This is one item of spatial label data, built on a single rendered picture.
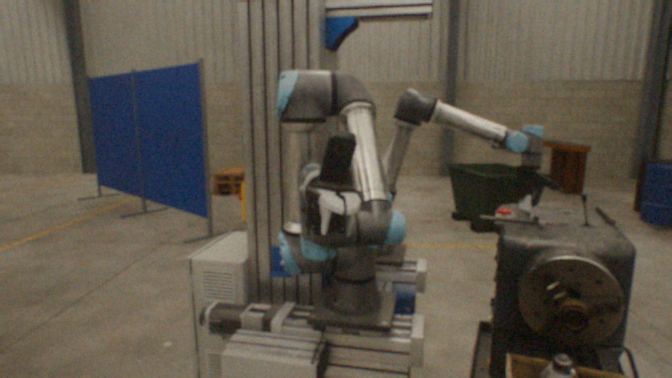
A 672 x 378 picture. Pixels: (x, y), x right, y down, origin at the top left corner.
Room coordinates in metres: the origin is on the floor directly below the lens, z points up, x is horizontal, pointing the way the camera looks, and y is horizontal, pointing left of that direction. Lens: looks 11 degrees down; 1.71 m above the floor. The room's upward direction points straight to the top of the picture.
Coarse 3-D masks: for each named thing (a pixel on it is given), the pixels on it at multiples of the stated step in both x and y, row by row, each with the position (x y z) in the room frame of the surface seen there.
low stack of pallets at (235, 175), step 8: (224, 168) 9.38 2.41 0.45; (232, 168) 9.46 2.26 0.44; (240, 168) 9.38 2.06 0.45; (216, 176) 8.65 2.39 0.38; (224, 176) 9.12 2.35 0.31; (232, 176) 8.63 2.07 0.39; (240, 176) 9.10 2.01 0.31; (216, 184) 8.64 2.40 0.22; (224, 184) 9.09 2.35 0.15; (232, 184) 8.63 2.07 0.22; (240, 184) 8.99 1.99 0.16; (216, 192) 8.64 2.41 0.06; (232, 192) 8.62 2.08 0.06
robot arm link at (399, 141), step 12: (396, 108) 1.76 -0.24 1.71; (396, 120) 1.74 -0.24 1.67; (408, 120) 1.71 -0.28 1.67; (396, 132) 1.74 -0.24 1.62; (408, 132) 1.73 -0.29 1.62; (396, 144) 1.73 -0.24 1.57; (408, 144) 1.75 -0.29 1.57; (384, 156) 1.76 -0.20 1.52; (396, 156) 1.73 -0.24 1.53; (384, 168) 1.74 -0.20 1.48; (396, 168) 1.74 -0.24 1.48; (396, 180) 1.76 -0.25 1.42; (396, 192) 1.76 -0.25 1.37
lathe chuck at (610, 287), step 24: (528, 264) 1.47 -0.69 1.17; (552, 264) 1.37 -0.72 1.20; (576, 264) 1.35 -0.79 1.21; (600, 264) 1.34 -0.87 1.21; (528, 288) 1.40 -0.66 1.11; (576, 288) 1.34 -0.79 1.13; (600, 288) 1.32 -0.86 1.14; (528, 312) 1.39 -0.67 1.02; (552, 312) 1.37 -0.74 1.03; (576, 336) 1.34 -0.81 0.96; (600, 336) 1.31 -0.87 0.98
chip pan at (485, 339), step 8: (480, 336) 2.09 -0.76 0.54; (488, 336) 2.09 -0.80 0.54; (480, 344) 2.01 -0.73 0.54; (488, 344) 2.01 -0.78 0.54; (480, 352) 1.94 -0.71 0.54; (488, 352) 1.94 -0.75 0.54; (480, 360) 1.87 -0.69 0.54; (480, 368) 1.80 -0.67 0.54; (480, 376) 1.74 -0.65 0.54; (488, 376) 1.74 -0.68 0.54
